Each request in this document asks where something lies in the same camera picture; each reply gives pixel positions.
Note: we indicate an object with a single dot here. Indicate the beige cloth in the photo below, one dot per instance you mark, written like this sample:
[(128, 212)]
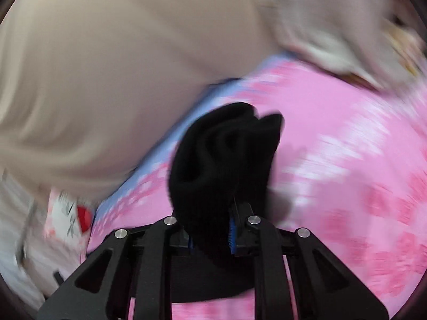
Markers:
[(100, 73)]

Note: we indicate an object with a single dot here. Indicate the pale pink blanket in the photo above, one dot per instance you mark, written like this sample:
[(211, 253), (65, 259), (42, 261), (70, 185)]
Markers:
[(317, 16)]

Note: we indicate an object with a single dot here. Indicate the pink floral bedsheet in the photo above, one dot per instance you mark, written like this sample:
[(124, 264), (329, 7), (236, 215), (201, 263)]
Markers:
[(333, 140)]

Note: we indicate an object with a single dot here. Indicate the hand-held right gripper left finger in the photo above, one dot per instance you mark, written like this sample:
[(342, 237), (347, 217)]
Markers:
[(156, 256)]

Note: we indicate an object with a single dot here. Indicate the white printed pillow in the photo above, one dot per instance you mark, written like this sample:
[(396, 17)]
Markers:
[(66, 216)]

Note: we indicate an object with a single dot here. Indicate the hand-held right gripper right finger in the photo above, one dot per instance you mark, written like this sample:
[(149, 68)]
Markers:
[(232, 236)]

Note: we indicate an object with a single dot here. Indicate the black pants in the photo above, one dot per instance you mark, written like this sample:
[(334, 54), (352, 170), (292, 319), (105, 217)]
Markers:
[(216, 160)]

